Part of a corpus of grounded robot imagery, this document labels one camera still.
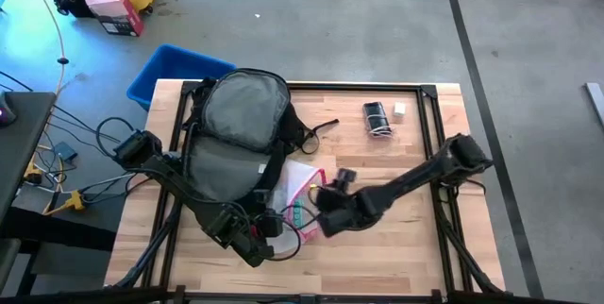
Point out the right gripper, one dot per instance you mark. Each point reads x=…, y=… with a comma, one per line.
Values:
x=349, y=214

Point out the grey power adapter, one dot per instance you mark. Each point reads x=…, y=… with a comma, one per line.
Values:
x=66, y=151

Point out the black desk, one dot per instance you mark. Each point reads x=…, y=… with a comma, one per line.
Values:
x=23, y=143

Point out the black backpack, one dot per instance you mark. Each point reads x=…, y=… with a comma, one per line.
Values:
x=245, y=106

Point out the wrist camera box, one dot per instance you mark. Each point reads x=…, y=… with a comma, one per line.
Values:
x=347, y=176
x=271, y=226

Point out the white charger cube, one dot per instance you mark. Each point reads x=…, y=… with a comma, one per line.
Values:
x=399, y=108

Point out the pink cardboard box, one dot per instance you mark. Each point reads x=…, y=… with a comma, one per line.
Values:
x=113, y=11

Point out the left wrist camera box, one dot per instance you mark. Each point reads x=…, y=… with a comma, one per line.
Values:
x=271, y=226

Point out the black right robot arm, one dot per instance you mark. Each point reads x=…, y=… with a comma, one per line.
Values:
x=415, y=179

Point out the blue plastic bin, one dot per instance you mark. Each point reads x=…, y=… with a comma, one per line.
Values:
x=179, y=65

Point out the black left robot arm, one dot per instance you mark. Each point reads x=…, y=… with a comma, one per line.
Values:
x=179, y=186

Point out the black metal table frame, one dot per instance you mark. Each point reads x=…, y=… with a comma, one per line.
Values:
x=358, y=88

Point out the grey metal bar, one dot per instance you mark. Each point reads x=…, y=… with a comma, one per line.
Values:
x=597, y=101

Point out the yellow clamp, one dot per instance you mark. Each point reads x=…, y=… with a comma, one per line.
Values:
x=73, y=200
x=32, y=172

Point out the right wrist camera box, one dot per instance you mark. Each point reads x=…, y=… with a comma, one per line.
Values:
x=347, y=176

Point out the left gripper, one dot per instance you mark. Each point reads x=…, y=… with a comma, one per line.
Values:
x=255, y=252

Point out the white mesh pouch pink zipper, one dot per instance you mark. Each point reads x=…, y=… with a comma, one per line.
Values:
x=297, y=179

